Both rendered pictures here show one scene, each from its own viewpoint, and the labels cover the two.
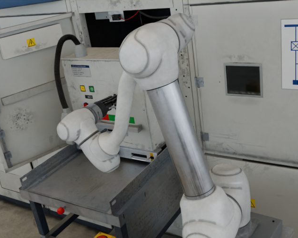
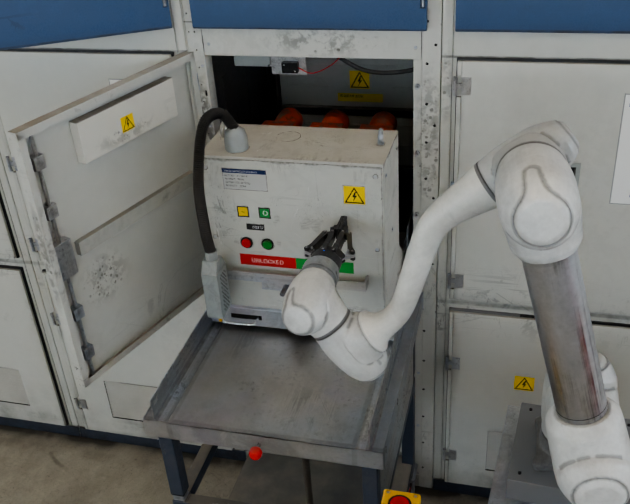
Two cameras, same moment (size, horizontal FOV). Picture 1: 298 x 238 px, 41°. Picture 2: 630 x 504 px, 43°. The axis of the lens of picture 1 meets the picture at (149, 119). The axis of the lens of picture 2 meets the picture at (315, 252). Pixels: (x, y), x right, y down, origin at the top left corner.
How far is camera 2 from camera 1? 0.86 m
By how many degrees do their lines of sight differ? 19
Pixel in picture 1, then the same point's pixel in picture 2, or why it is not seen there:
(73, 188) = (257, 405)
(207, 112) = (466, 240)
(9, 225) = (0, 473)
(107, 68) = (307, 177)
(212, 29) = (497, 103)
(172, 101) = (575, 279)
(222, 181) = not seen: hidden behind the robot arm
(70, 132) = (316, 321)
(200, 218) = (599, 453)
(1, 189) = not seen: outside the picture
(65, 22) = (176, 73)
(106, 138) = (375, 323)
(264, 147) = not seen: hidden behind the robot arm
